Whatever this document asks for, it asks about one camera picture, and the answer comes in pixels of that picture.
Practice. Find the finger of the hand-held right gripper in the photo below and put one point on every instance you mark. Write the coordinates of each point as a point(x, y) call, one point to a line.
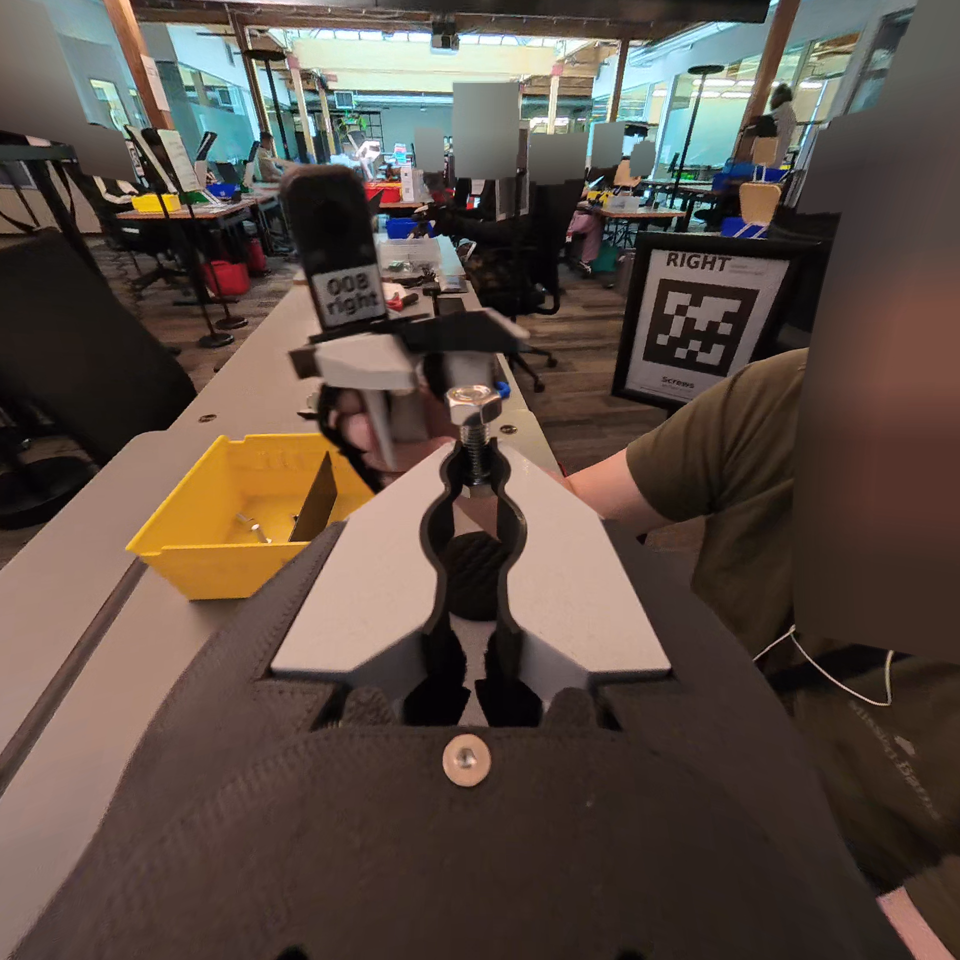
point(465, 334)
point(466, 369)

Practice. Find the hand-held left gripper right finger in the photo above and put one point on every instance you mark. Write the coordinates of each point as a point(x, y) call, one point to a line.
point(585, 600)

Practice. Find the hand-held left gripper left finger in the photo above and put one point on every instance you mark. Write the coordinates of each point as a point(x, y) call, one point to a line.
point(360, 600)

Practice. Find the silver hex nut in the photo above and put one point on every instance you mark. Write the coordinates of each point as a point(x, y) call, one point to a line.
point(472, 407)

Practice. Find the yellow plastic bin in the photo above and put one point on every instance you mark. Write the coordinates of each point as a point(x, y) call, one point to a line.
point(217, 562)

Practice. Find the person's right forearm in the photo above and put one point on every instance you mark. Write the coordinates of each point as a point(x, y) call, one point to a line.
point(615, 491)

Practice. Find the person's right hand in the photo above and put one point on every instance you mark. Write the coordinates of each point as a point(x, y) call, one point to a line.
point(356, 431)

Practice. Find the clear plastic box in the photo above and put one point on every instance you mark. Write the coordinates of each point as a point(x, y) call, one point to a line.
point(409, 255)

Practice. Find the black bin divider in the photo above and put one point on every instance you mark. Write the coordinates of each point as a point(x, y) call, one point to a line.
point(315, 499)

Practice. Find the red plastic bin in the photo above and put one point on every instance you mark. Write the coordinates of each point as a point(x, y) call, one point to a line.
point(226, 279)

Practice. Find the loose silver bolt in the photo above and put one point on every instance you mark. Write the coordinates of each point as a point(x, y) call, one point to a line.
point(253, 526)

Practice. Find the small yellow parts bin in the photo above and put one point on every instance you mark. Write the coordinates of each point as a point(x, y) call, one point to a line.
point(156, 202)

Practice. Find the person in olive shirt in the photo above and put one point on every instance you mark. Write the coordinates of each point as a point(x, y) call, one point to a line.
point(750, 465)

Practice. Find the ceiling projector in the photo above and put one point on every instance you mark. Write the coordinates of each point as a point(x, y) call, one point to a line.
point(445, 36)

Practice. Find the framed marker sign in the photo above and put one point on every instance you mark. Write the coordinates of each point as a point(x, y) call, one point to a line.
point(705, 315)

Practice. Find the black office chair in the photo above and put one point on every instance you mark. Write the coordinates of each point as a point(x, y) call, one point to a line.
point(82, 352)

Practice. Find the wooden chair back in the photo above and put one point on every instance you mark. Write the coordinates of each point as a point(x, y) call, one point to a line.
point(760, 202)

